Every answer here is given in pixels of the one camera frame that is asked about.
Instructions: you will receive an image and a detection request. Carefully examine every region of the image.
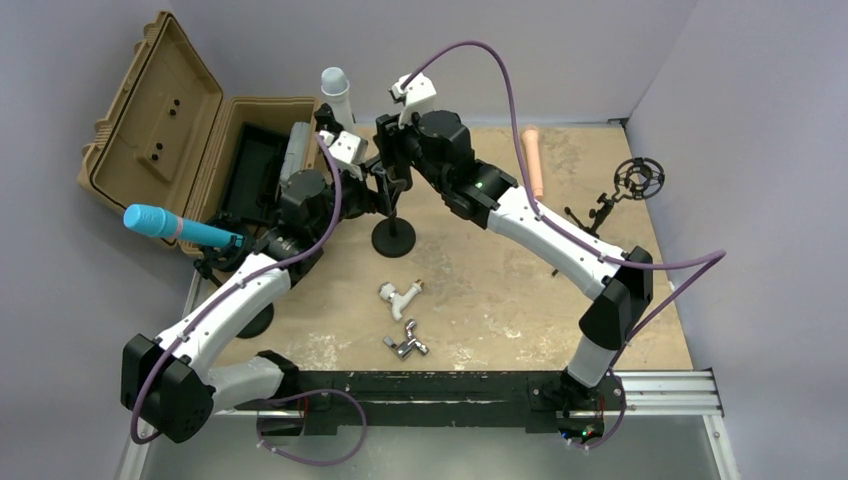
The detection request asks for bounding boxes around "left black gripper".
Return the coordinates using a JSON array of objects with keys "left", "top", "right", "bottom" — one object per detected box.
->
[{"left": 312, "top": 163, "right": 403, "bottom": 241}]

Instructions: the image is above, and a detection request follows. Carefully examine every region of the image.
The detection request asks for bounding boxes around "black tripod shock-mount stand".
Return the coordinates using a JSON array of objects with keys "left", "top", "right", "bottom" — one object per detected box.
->
[{"left": 563, "top": 157, "right": 666, "bottom": 238}]

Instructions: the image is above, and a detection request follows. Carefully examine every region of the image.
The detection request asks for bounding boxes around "black microphone silver grille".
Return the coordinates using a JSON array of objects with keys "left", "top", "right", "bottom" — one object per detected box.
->
[{"left": 394, "top": 164, "right": 413, "bottom": 192}]

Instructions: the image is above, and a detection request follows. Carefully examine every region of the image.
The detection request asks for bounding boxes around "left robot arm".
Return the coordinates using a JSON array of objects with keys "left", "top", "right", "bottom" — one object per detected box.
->
[{"left": 120, "top": 159, "right": 378, "bottom": 444}]

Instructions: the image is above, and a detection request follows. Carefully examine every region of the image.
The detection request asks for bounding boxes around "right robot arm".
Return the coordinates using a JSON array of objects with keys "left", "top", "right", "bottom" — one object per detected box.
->
[{"left": 374, "top": 110, "right": 653, "bottom": 412}]

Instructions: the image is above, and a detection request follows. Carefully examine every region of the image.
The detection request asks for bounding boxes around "white microphone grey head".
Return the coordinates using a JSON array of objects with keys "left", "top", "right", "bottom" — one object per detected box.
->
[{"left": 321, "top": 67, "right": 355, "bottom": 132}]

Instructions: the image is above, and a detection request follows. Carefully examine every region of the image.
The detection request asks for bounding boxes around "pink microphone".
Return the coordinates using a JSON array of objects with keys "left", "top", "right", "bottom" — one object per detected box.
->
[{"left": 521, "top": 127, "right": 544, "bottom": 200}]

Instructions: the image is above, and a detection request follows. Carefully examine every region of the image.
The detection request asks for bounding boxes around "blue microphone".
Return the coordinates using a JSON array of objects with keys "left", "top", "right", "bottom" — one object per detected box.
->
[{"left": 123, "top": 204, "right": 244, "bottom": 249}]

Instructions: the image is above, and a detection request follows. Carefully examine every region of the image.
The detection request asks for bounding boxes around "grey device in case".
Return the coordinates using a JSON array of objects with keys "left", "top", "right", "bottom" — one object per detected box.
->
[{"left": 278, "top": 122, "right": 312, "bottom": 189}]

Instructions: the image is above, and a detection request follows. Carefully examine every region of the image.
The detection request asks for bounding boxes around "white plastic tap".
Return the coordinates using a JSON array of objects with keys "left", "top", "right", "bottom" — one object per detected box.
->
[{"left": 378, "top": 279, "right": 424, "bottom": 321}]

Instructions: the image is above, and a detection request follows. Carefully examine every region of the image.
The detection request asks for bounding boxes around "chrome metal faucet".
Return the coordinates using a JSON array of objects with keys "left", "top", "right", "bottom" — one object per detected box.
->
[{"left": 383, "top": 319, "right": 429, "bottom": 361}]

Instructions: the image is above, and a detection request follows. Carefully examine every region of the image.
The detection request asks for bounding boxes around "tan plastic hard case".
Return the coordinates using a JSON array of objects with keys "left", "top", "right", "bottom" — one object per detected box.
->
[{"left": 77, "top": 11, "right": 320, "bottom": 234}]

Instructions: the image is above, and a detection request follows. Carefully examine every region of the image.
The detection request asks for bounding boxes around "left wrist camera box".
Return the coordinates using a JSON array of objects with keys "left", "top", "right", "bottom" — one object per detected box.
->
[{"left": 319, "top": 130, "right": 368, "bottom": 180}]

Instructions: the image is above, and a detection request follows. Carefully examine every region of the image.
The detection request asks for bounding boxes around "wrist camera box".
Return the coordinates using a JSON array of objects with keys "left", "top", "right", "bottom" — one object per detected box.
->
[
  {"left": 319, "top": 130, "right": 368, "bottom": 180},
  {"left": 389, "top": 73, "right": 437, "bottom": 129}
]

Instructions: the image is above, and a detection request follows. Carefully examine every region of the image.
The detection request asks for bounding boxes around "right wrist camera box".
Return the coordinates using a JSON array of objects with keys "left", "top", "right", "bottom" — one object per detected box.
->
[{"left": 389, "top": 73, "right": 437, "bottom": 129}]

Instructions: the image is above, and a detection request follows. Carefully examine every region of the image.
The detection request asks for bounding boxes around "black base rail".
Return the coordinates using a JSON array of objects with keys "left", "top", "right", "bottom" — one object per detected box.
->
[{"left": 198, "top": 369, "right": 723, "bottom": 439}]

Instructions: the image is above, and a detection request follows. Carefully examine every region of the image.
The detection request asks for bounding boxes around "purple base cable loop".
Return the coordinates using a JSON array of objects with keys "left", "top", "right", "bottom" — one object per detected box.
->
[{"left": 255, "top": 386, "right": 370, "bottom": 468}]

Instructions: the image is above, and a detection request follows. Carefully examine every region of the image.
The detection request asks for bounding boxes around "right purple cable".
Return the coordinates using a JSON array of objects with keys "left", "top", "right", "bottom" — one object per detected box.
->
[{"left": 404, "top": 40, "right": 727, "bottom": 372}]

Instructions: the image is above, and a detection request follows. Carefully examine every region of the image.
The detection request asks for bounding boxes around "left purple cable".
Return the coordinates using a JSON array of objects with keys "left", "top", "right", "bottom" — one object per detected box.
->
[{"left": 129, "top": 134, "right": 344, "bottom": 446}]

